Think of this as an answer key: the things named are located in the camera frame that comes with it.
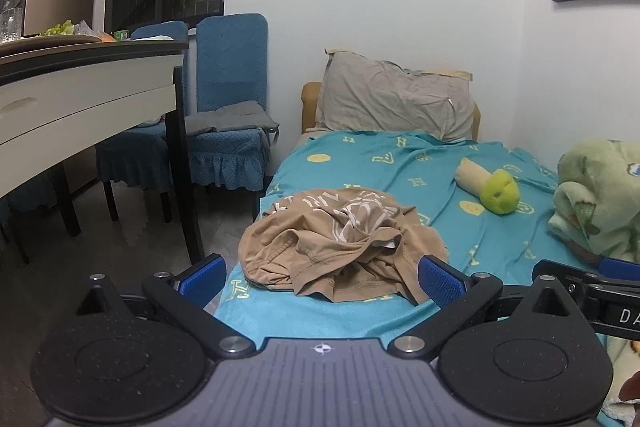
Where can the blue covered chair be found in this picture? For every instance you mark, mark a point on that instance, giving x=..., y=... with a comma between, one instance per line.
x=230, y=57
x=165, y=37

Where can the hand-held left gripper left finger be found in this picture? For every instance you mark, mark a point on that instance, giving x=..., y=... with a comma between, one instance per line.
x=202, y=279

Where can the grey pillow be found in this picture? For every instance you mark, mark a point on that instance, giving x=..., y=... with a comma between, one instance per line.
x=390, y=102

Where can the clear plastic bag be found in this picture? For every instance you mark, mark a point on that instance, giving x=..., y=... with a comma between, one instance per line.
x=90, y=29

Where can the clear drinking glass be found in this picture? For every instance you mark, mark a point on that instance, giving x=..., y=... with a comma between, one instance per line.
x=12, y=27

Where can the grey seat cushion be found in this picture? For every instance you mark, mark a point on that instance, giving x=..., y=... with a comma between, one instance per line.
x=225, y=117

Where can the white table with dark top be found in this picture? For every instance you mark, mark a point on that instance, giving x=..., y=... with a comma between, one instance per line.
x=75, y=92

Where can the tan printed t-shirt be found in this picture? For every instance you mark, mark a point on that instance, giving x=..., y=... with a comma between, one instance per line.
x=320, y=252

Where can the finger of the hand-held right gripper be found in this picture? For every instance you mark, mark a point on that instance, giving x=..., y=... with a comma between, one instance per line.
x=620, y=268
x=560, y=271

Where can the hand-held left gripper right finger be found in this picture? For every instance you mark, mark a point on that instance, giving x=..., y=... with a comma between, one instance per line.
x=442, y=279

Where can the green lettuce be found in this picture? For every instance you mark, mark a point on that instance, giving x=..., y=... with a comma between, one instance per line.
x=59, y=28

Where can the green can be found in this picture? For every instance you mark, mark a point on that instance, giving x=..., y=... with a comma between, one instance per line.
x=122, y=35

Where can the teal printed bed sheet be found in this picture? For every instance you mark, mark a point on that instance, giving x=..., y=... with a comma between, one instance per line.
x=430, y=187

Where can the green and cream plush toy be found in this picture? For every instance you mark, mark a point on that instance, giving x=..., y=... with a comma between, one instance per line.
x=500, y=192

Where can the cream tiger print blanket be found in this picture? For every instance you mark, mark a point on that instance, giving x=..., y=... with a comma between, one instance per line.
x=625, y=357

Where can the green fleece blanket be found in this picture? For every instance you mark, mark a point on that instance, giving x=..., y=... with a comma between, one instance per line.
x=600, y=187

